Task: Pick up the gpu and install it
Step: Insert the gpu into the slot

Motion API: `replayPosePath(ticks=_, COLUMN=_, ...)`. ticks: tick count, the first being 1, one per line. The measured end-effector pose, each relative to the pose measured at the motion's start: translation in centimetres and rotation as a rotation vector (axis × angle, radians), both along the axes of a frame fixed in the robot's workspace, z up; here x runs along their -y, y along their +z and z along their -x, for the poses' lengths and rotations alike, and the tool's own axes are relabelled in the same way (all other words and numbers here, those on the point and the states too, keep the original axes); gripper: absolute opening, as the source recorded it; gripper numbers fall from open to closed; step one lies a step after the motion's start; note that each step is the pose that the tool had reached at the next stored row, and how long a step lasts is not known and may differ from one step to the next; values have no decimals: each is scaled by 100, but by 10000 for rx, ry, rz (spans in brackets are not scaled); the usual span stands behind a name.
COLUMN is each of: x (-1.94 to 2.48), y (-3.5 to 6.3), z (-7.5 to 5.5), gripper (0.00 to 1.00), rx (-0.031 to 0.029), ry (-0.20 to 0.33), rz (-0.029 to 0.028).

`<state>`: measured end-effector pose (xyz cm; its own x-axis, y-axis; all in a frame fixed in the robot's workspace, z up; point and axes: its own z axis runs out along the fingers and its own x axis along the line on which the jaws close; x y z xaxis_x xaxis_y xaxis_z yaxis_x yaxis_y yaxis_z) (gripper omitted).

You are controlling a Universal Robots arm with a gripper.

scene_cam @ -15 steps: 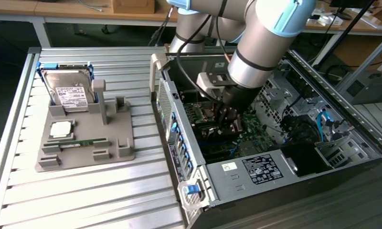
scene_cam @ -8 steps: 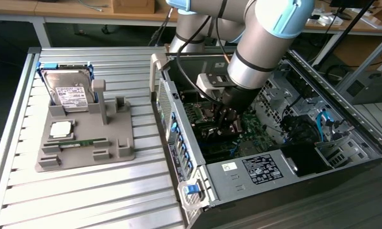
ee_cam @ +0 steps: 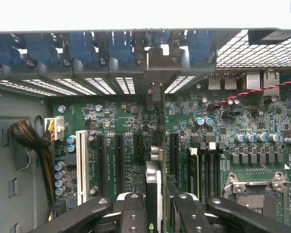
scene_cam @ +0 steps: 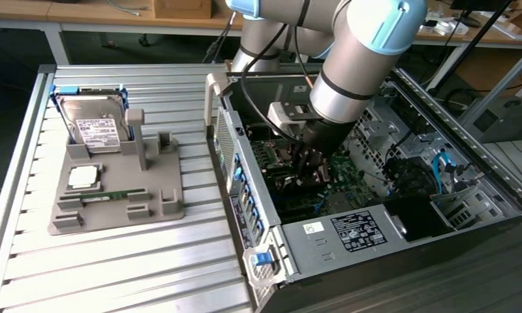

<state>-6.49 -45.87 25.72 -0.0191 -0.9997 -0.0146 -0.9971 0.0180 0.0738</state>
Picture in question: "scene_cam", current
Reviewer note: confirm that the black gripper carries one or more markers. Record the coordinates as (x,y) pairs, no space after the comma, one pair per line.
(326,137)

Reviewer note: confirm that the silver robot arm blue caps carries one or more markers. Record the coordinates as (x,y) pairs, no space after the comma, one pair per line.
(353,65)

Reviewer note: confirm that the green motherboard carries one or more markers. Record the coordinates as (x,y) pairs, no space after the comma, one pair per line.
(348,169)

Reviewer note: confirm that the CPU socket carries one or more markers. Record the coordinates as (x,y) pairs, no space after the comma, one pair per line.
(281,155)

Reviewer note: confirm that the grey metal drive cage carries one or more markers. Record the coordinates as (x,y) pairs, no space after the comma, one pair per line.
(388,130)

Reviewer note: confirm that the grey chipset heat sink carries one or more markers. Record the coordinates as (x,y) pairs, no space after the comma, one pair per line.
(341,200)

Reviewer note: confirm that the grey power supply with label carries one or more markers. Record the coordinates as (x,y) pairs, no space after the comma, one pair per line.
(309,254)

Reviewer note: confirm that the grey disk bay caddy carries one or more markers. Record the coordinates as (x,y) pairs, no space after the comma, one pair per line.
(461,208)

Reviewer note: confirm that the blue case latch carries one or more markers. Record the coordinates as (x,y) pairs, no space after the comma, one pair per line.
(261,259)

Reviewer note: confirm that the grey computer tower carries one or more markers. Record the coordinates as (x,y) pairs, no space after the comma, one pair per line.
(505,120)

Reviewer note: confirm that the grey parts rack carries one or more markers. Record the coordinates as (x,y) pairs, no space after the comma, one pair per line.
(153,179)

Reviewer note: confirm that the white box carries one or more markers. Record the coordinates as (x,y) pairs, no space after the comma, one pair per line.
(455,29)

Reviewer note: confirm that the black stand pole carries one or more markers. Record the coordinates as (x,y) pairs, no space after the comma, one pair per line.
(481,32)

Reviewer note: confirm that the open grey PC case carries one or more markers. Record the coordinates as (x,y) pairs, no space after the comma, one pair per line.
(374,290)

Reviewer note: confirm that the black monitor with stand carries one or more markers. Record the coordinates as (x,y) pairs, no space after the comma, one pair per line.
(471,19)

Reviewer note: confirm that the brown cardboard box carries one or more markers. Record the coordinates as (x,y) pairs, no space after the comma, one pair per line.
(183,8)

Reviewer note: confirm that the green RAM stick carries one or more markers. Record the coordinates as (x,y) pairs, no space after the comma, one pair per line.
(113,194)

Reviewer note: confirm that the silver CPU chip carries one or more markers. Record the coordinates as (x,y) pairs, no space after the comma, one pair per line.
(83,177)

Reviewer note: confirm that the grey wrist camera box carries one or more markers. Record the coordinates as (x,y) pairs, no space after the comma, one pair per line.
(281,114)

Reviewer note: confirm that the hard disk in blue bracket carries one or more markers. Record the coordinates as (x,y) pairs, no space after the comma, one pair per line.
(95,130)

